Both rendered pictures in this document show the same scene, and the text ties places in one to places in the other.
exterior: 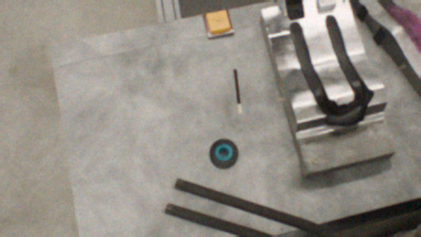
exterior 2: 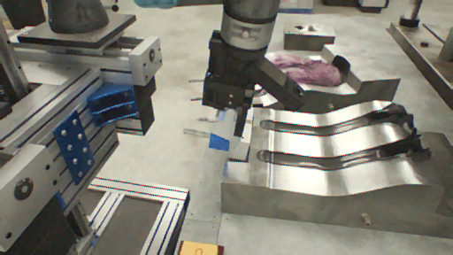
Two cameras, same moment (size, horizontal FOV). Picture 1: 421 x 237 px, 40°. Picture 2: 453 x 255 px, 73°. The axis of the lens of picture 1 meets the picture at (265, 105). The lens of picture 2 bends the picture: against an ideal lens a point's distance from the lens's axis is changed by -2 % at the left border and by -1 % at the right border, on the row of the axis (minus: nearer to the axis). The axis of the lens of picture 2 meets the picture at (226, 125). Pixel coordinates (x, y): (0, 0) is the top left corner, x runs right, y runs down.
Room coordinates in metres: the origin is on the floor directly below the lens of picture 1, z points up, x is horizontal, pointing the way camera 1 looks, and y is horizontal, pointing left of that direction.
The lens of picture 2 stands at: (0.62, 0.39, 1.31)
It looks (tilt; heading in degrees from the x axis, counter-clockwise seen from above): 37 degrees down; 303
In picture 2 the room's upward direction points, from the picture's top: straight up
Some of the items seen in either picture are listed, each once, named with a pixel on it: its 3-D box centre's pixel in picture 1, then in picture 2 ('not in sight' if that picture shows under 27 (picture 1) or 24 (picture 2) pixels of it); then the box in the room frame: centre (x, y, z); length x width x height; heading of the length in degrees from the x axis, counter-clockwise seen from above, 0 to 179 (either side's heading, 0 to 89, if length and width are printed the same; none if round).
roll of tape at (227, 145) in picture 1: (224, 153); not in sight; (0.41, 0.09, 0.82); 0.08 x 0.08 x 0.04
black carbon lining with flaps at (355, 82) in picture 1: (331, 67); (342, 135); (0.69, -0.16, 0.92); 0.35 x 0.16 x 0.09; 25
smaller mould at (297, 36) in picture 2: not in sight; (307, 36); (1.02, -0.88, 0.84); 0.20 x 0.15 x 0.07; 25
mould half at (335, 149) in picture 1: (326, 79); (345, 156); (0.67, -0.16, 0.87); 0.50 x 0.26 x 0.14; 25
